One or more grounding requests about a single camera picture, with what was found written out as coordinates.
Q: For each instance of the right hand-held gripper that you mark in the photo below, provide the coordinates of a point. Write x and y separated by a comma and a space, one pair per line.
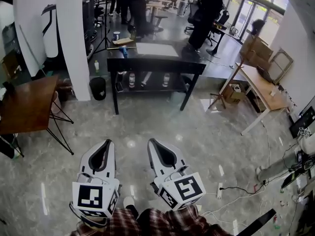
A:
187, 188

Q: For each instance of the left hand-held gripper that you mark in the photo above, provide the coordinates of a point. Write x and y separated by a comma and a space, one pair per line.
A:
89, 198

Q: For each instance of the blue handled tool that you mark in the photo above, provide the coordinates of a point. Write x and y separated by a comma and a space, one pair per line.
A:
123, 50

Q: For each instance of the person's left forearm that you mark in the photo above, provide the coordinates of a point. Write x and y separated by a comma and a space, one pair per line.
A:
115, 224

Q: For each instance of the person's right forearm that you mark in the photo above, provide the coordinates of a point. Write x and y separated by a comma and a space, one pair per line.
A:
179, 219

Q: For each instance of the person's white shoe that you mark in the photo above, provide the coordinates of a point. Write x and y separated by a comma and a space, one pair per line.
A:
128, 201

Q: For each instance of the person's black trouser leg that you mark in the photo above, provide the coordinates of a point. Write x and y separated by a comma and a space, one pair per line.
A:
142, 213

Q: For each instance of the white power strip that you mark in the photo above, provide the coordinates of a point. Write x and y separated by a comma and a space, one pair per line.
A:
219, 190

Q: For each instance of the pink bucket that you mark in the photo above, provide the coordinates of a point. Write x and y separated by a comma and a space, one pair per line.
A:
56, 103

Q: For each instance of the black trash bin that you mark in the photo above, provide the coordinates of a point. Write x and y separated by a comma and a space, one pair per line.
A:
98, 88

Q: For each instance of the white bottle dark label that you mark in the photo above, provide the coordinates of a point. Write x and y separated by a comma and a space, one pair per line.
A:
132, 80
166, 80

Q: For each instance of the small black tablet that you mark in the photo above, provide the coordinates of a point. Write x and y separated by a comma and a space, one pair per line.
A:
119, 86

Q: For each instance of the white spray tool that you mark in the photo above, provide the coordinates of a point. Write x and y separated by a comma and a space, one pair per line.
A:
146, 79

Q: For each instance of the black bottle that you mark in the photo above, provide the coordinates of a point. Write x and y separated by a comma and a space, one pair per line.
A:
119, 77

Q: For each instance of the open small cardboard box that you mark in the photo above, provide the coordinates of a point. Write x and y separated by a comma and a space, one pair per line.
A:
235, 92

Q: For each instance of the black table with shelf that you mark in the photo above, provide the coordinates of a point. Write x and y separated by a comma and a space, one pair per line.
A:
152, 64

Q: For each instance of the clear plastic bottle green cap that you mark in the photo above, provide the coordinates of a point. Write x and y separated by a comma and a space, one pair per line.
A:
97, 66

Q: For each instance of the white tray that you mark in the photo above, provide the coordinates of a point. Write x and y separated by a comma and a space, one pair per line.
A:
157, 49

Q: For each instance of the light wooden desk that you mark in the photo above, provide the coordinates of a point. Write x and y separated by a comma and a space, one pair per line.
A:
263, 87

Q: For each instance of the white and blue cup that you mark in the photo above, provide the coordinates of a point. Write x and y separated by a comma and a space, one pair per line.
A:
116, 36

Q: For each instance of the green glass bottle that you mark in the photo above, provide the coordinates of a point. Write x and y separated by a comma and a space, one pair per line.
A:
133, 33

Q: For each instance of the large cardboard box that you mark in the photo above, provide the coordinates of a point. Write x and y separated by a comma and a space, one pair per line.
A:
261, 47
253, 60

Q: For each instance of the white standing appliance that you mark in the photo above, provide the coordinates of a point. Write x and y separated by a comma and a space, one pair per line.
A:
50, 38

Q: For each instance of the grey round stool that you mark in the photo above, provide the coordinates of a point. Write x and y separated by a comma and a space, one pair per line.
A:
160, 18

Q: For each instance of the black monitor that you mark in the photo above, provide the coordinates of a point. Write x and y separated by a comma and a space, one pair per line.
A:
302, 123

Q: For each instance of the black tripod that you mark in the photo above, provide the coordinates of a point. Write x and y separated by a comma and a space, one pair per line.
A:
105, 21

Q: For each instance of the black cabinet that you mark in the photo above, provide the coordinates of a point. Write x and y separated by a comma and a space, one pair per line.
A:
88, 21

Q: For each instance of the black office chair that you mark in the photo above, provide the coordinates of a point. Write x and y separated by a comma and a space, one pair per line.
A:
139, 13

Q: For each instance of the pale picture frame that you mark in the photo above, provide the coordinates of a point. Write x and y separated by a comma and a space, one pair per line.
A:
275, 70

